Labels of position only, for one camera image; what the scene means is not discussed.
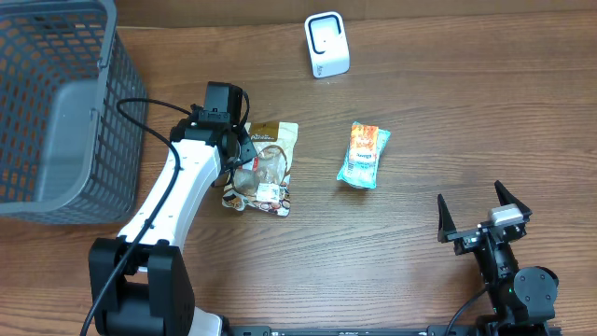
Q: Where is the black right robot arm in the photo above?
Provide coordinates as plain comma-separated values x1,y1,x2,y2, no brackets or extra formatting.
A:
437,181,561,335

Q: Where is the teal snack bag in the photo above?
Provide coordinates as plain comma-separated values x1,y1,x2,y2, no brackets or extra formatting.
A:
337,126,391,189

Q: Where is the white barcode scanner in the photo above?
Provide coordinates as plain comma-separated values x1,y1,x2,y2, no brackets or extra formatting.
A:
304,11,350,78

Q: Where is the red white stick pack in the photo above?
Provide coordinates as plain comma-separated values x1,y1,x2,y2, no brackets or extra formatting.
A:
252,156,259,172

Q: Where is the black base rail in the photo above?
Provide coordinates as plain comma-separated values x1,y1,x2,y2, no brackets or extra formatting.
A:
223,325,563,336

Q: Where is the orange tissue pack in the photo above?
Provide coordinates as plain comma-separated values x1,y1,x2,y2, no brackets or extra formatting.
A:
348,123,379,163

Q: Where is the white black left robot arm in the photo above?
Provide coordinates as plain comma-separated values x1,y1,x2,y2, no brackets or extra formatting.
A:
80,81,257,336

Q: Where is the grey plastic basket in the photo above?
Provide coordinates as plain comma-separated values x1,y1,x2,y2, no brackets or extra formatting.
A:
1,1,148,224

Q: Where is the brown white snack pouch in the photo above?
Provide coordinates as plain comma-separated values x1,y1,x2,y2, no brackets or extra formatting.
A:
222,121,299,217

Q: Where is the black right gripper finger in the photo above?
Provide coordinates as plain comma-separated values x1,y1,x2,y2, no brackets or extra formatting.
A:
437,194,457,243
494,180,530,216

